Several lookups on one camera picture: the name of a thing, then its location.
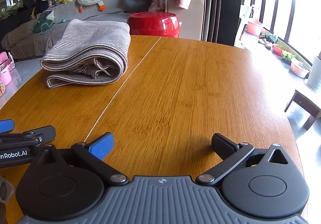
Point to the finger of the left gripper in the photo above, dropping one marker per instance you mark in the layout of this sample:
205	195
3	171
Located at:
41	135
6	125

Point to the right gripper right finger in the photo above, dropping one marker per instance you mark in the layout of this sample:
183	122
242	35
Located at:
233	157

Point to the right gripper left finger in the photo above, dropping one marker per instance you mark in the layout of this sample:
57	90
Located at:
90	156

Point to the grey striped knit garment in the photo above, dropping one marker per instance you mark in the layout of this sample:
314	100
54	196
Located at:
88	53

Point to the pink storage box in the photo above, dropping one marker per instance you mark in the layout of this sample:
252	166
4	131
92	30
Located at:
7	65

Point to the white marble coffee table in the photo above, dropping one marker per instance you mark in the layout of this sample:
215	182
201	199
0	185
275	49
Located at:
23	72

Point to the small wooden stool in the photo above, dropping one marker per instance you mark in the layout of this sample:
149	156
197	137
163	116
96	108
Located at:
309	101

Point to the pink basin with plants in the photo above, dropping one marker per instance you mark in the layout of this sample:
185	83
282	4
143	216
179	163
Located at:
299	68

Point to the white potted plant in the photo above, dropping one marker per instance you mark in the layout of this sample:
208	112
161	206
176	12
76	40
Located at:
314	79

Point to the red plastic basin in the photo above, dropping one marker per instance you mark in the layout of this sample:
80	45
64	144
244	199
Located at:
278	50

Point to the green dinosaur plush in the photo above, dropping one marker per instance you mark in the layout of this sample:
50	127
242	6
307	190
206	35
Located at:
45	22

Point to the pink plastic bucket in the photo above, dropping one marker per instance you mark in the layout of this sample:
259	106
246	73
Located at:
254	27

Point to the red round stool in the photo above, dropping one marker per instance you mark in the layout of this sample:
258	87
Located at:
161	24

